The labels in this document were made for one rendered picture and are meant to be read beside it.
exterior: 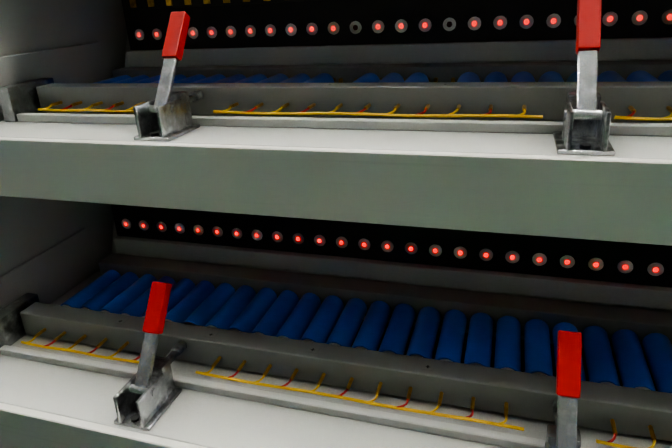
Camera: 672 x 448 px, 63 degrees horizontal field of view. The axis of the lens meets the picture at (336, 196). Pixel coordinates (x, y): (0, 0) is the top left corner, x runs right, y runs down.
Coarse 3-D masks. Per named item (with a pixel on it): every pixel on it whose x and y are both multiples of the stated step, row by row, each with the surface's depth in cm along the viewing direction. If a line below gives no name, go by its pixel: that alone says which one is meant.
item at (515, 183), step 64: (0, 64) 45; (64, 64) 52; (192, 64) 54; (256, 64) 52; (0, 128) 43; (64, 128) 42; (128, 128) 41; (256, 128) 38; (0, 192) 41; (64, 192) 40; (128, 192) 38; (192, 192) 36; (256, 192) 35; (320, 192) 33; (384, 192) 32; (448, 192) 31; (512, 192) 30; (576, 192) 29; (640, 192) 28
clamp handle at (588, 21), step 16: (592, 0) 31; (592, 16) 30; (576, 32) 31; (592, 32) 30; (576, 48) 31; (592, 48) 30; (592, 64) 30; (592, 80) 30; (576, 96) 30; (592, 96) 30
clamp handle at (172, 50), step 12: (180, 12) 39; (168, 24) 39; (180, 24) 38; (168, 36) 38; (180, 36) 38; (168, 48) 38; (180, 48) 38; (168, 60) 38; (180, 60) 38; (168, 72) 38; (168, 84) 38; (156, 96) 38; (168, 96) 37
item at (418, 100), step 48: (48, 96) 46; (96, 96) 45; (144, 96) 44; (240, 96) 41; (288, 96) 40; (336, 96) 39; (384, 96) 38; (432, 96) 37; (480, 96) 36; (528, 96) 35; (624, 96) 33
